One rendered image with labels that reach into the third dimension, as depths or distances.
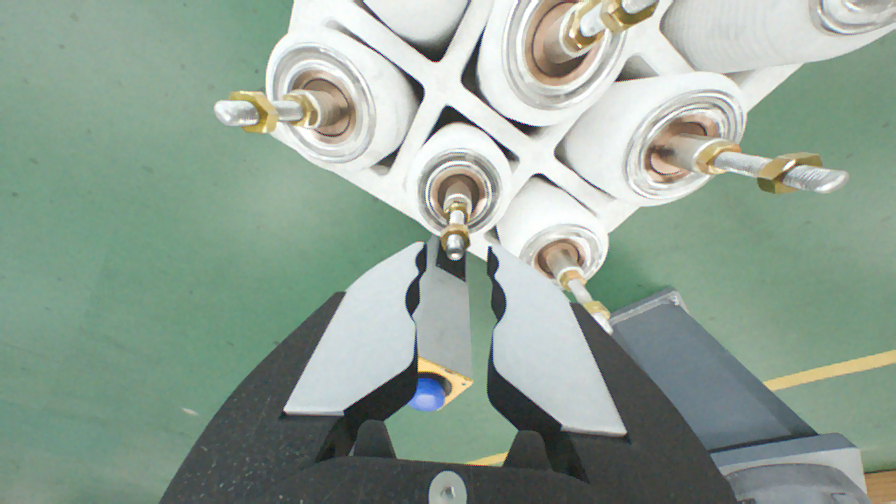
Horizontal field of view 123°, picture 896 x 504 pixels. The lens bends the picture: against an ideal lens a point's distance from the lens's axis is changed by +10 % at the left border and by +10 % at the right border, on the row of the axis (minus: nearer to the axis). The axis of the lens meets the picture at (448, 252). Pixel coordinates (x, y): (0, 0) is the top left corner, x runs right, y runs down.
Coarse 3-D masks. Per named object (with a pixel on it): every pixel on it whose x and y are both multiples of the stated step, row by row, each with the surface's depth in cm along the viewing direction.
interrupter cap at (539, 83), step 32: (544, 0) 14; (576, 0) 14; (512, 32) 15; (544, 32) 15; (608, 32) 15; (512, 64) 16; (544, 64) 16; (576, 64) 16; (608, 64) 15; (544, 96) 17; (576, 96) 16
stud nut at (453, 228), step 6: (450, 228) 13; (456, 228) 13; (462, 228) 13; (444, 234) 13; (450, 234) 13; (456, 234) 13; (462, 234) 13; (468, 234) 13; (444, 240) 14; (468, 240) 14; (444, 246) 14; (468, 246) 14
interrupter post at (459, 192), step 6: (450, 186) 20; (456, 186) 19; (462, 186) 20; (450, 192) 19; (456, 192) 18; (462, 192) 18; (468, 192) 19; (450, 198) 18; (456, 198) 18; (462, 198) 18; (468, 198) 18; (444, 204) 18; (468, 204) 18; (444, 210) 18; (468, 210) 18
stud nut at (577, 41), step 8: (592, 0) 11; (600, 0) 11; (576, 8) 12; (584, 8) 12; (576, 16) 12; (568, 24) 12; (576, 24) 12; (568, 32) 12; (576, 32) 12; (600, 32) 12; (568, 40) 13; (576, 40) 12; (584, 40) 12; (592, 40) 12; (576, 48) 13
